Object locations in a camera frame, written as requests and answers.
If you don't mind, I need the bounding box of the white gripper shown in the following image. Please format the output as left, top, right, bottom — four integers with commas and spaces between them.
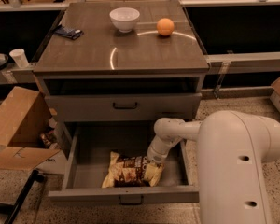
147, 136, 181, 164

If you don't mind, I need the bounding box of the brown chip bag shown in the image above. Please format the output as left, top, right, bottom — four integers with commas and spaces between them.
102, 151, 164, 188

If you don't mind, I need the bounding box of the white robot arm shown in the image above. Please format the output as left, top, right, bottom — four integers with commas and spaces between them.
147, 110, 280, 224

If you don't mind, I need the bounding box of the closed grey upper drawer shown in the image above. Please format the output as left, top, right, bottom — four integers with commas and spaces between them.
45, 93, 202, 122

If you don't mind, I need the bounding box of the open grey middle drawer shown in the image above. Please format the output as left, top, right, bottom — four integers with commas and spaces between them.
49, 121, 199, 205

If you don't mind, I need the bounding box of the grey drawer cabinet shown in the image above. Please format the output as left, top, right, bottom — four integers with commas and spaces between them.
34, 0, 209, 148

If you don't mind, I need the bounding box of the orange fruit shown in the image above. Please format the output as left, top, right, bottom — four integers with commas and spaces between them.
157, 18, 175, 36

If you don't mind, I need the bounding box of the black metal stand leg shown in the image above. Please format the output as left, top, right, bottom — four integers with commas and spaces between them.
0, 170, 45, 224

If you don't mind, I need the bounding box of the white ceramic bowl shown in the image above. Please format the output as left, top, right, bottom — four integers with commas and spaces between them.
109, 7, 140, 33

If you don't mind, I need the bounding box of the brown cardboard box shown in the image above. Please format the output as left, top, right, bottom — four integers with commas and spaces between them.
0, 86, 65, 175

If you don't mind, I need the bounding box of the dark blue snack packet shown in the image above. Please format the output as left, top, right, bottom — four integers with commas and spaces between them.
53, 25, 83, 40

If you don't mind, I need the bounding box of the white paper cup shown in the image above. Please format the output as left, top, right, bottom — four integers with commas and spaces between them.
9, 49, 29, 68

